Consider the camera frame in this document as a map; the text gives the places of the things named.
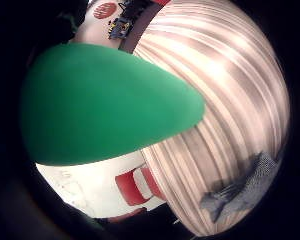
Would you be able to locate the green smooth rounded object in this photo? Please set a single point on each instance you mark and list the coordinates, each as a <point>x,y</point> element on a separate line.
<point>100,106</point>

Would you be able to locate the red round patterned object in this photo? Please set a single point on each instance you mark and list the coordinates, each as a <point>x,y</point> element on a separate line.
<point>105,10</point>

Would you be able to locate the grey fish soft toy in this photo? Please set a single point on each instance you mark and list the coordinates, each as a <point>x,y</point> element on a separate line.
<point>246,190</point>

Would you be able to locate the yellow and black toy vehicle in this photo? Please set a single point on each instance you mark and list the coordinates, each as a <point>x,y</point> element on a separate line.
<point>120,27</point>

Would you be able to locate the red and white striped box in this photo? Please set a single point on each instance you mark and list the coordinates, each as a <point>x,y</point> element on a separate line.
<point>133,188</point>

